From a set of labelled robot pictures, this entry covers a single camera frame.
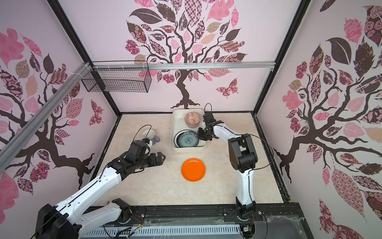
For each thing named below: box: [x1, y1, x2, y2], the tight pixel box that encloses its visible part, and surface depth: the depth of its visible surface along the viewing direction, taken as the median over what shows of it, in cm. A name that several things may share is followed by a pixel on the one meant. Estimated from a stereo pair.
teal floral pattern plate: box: [177, 130, 200, 148], surface depth 102 cm
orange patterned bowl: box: [184, 112, 201, 128], surface depth 112 cm
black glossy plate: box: [173, 129, 184, 148], surface depth 102 cm
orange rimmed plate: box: [181, 157, 207, 183], surface depth 90 cm
